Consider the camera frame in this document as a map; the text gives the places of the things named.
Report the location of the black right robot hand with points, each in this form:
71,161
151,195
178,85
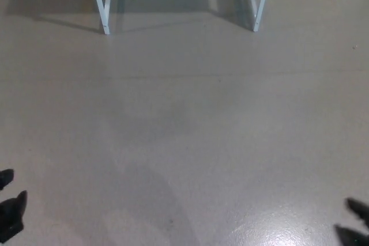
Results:
356,236

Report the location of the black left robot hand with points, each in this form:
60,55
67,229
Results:
10,214

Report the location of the white desk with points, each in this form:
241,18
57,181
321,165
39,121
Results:
105,12

